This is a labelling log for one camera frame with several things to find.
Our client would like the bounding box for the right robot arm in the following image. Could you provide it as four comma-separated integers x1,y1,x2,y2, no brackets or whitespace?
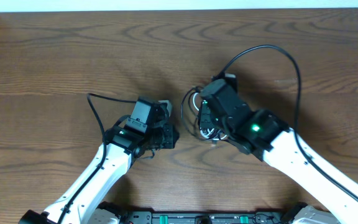
200,79,358,223

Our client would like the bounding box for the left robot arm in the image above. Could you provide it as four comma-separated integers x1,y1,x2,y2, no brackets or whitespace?
19,97,179,223

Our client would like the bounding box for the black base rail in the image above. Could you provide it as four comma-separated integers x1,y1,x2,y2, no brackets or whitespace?
85,202,338,224

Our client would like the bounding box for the black usb cable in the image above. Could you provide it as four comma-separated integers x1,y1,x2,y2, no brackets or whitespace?
180,85,229,147

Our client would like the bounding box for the white cable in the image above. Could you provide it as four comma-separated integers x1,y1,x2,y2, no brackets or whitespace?
192,92,226,140

